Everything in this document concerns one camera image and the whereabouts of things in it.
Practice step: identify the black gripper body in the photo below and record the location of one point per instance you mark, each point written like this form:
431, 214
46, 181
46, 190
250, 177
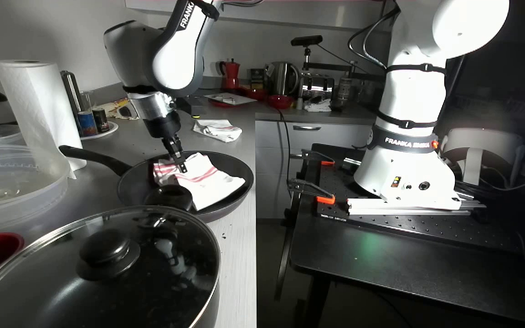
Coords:
165, 134

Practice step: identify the white towel red stripes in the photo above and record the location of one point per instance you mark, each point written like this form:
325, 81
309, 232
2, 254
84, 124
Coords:
208, 183
217, 130

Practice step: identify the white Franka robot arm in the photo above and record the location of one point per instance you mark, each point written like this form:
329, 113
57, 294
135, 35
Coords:
414, 92

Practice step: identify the dark purple frying pan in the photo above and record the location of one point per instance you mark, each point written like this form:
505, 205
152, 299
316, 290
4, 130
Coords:
232, 166

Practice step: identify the white paper towel roll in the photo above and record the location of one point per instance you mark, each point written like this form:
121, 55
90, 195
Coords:
37, 103

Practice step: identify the white round plate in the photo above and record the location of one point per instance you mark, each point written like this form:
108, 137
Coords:
108, 132

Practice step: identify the dark spice jar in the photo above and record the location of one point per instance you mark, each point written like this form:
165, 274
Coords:
101, 121

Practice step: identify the flat plate with paper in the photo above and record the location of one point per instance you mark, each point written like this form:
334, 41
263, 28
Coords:
230, 99

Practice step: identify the blue spice jar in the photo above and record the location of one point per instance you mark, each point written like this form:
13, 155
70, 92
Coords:
86, 123

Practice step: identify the red moka pot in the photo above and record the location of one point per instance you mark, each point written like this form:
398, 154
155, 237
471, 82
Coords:
230, 75

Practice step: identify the steel mill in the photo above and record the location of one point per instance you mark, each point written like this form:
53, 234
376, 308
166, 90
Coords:
73, 92

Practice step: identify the red bowl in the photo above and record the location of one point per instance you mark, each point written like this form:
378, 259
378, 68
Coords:
279, 101

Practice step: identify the steel kettle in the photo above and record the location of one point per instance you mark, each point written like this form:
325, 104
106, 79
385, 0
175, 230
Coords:
283, 79

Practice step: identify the black clamp orange trigger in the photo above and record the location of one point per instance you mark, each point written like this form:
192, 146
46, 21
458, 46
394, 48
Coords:
323, 199
327, 163

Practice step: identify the black cooking pot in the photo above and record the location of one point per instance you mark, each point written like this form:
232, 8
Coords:
212, 312

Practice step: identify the steel lever juicer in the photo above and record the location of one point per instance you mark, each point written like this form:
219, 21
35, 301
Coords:
314, 84

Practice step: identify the grey drawer cabinet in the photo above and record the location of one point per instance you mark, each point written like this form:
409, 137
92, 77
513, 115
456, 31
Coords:
336, 146

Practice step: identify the clear plastic container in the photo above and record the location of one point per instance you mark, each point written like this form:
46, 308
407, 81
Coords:
8, 183

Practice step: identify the glass lid black knob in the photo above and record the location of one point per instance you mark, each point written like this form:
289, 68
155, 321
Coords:
62, 285

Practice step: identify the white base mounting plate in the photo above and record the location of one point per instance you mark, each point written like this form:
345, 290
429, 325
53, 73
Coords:
396, 206

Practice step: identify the black robot table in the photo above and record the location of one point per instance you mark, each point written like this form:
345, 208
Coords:
396, 256

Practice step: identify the white round device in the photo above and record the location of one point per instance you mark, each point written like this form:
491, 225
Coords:
493, 143

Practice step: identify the black backdrop panel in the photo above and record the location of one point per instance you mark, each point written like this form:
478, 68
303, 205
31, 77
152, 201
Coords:
505, 79

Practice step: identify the grey wall cabinet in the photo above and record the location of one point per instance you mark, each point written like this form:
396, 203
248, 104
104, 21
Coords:
305, 11

